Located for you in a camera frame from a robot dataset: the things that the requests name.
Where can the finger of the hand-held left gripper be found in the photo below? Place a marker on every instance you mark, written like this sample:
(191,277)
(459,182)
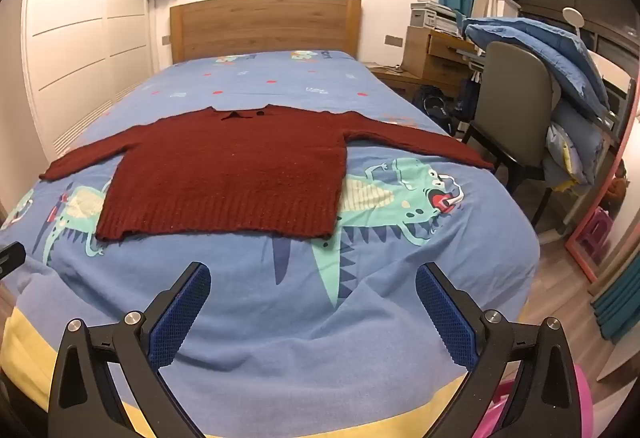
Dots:
(12,257)

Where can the wooden nightstand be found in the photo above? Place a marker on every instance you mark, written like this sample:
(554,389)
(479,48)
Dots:
(395,80)

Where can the light blue folded bedding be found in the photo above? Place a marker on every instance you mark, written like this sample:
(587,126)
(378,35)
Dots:
(575,142)

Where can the dark red knitted sweater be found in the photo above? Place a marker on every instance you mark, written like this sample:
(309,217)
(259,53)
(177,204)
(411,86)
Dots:
(225,167)

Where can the pink plastic object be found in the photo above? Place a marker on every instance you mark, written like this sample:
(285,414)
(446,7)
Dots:
(582,398)

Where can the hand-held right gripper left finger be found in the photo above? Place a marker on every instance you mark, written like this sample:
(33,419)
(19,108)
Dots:
(180,318)

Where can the grey chair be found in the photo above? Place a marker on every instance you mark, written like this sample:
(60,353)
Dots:
(515,92)

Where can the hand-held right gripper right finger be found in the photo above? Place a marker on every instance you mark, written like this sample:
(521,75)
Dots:
(445,313)

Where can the bed with blue dinosaur sheet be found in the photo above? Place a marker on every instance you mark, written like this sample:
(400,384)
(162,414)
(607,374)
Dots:
(300,318)

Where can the white printer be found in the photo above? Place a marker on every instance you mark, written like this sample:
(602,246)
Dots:
(430,17)

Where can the white round lamp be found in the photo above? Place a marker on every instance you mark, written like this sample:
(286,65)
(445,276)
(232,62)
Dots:
(573,17)

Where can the wooden headboard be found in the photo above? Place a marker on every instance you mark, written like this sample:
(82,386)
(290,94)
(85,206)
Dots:
(265,25)

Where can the blue quilt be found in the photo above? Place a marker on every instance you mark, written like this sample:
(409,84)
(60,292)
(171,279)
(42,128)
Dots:
(540,42)

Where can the white wardrobe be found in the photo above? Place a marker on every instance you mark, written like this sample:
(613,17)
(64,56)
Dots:
(75,42)

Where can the wooden desk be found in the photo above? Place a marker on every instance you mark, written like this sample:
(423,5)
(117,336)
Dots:
(425,62)

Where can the black backpack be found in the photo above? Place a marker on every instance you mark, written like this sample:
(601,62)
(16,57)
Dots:
(435,110)

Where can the pink framed mirror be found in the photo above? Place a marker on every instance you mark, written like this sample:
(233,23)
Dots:
(582,228)

